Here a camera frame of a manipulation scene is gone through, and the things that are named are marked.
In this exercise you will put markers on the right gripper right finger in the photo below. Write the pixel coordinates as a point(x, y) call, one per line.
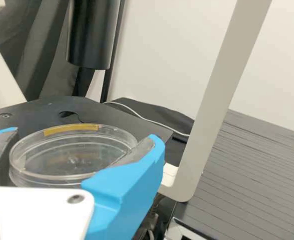
point(131, 190)

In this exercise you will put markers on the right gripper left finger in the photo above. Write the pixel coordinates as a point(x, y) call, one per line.
point(0, 142)

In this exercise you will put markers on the petri dish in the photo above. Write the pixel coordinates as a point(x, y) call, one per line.
point(69, 155)

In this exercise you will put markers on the black platform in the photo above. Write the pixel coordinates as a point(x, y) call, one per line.
point(249, 175)

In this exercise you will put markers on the cream microscope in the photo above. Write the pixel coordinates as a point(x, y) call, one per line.
point(212, 100)

